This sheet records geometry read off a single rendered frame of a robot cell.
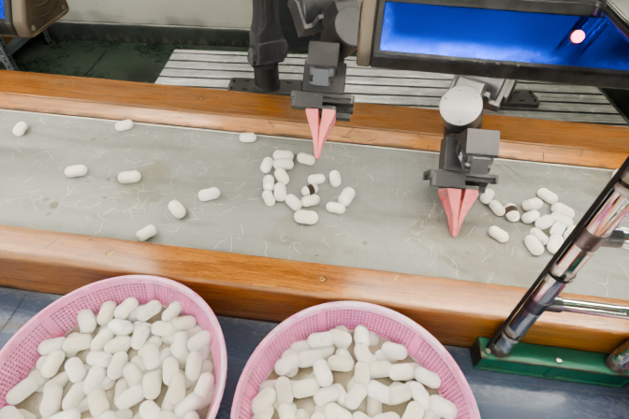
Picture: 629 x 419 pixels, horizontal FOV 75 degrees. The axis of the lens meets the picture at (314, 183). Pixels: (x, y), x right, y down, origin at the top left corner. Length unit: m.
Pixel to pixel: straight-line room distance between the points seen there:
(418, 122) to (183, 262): 0.52
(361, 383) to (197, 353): 0.20
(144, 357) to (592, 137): 0.87
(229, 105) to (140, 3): 2.09
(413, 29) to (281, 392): 0.42
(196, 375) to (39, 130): 0.61
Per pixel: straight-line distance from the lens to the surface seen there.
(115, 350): 0.60
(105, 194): 0.78
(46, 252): 0.70
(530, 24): 0.46
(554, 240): 0.73
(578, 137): 0.96
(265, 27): 0.97
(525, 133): 0.91
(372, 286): 0.57
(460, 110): 0.61
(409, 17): 0.44
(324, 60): 0.60
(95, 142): 0.90
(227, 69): 1.20
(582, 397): 0.71
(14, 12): 0.56
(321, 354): 0.55
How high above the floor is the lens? 1.25
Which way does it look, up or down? 45 degrees down
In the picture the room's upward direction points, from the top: 2 degrees clockwise
